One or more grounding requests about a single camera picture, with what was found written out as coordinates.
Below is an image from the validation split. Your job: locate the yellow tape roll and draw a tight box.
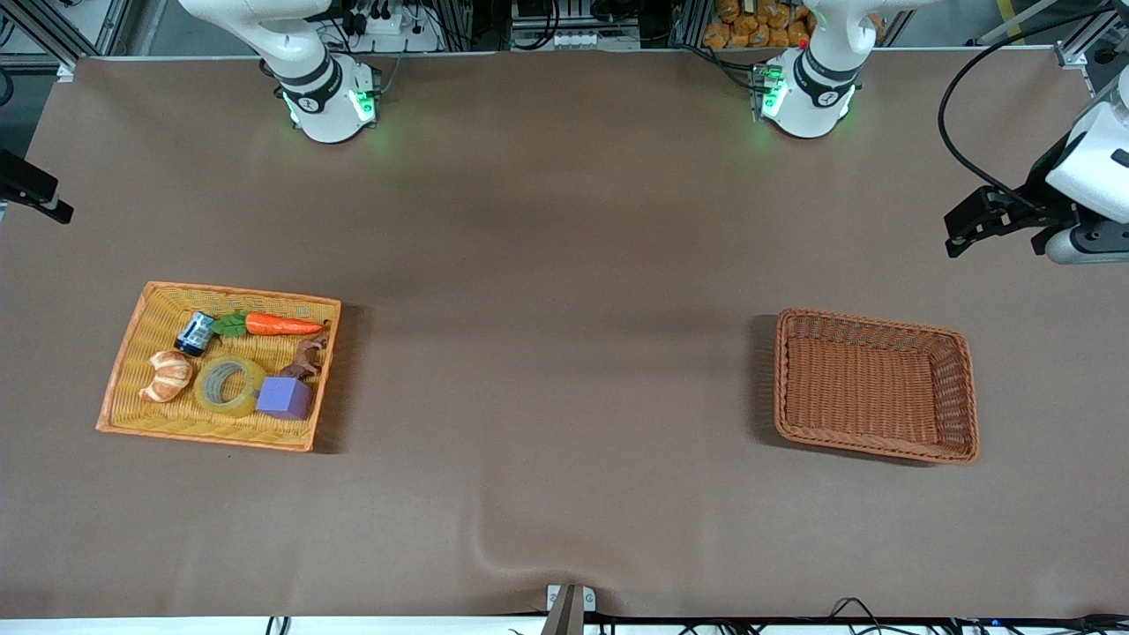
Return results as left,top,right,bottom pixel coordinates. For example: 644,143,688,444
193,355,266,419

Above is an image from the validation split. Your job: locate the brown wicker basket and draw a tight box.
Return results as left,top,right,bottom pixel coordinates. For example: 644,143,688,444
774,308,981,466

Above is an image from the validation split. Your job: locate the small blue drink can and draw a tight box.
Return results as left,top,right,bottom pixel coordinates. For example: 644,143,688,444
173,310,217,357

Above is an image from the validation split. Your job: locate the toy croissant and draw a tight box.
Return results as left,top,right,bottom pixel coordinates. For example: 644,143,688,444
139,350,194,404

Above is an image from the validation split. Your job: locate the yellow wicker basket orange rim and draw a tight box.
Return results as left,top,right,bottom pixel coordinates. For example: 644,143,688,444
95,280,342,453

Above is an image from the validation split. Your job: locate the orange toy carrot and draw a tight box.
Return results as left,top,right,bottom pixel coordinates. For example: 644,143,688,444
210,310,327,340

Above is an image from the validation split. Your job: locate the pile of orange bread toys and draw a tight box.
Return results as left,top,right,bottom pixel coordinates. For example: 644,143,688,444
703,0,814,50

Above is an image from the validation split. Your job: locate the brown toy lion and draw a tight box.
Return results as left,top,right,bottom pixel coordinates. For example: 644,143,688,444
280,333,330,382

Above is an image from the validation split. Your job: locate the purple foam cube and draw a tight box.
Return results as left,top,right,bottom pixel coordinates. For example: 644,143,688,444
256,376,314,421

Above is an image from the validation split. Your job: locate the white power strip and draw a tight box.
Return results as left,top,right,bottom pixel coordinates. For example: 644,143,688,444
351,0,444,52

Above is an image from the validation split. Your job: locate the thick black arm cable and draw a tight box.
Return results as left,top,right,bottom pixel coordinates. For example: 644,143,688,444
937,4,1129,213

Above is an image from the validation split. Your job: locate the aluminium frame profile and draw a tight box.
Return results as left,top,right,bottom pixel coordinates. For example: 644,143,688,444
1054,0,1129,73
0,0,133,73

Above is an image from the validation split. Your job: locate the thin black floor cable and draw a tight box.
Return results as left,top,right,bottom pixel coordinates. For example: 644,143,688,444
825,597,962,635

